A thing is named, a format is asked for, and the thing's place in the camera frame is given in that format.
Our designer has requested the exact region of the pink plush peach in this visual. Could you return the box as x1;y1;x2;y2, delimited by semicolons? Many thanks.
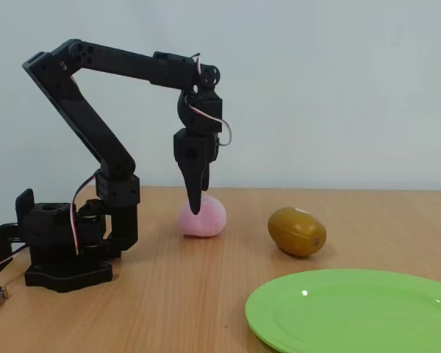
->
179;194;228;238

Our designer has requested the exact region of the green oval plate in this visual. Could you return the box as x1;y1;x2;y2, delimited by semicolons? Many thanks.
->
245;268;441;353

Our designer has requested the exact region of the brown kiwi fruit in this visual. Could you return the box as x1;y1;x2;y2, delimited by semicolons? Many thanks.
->
267;207;327;258

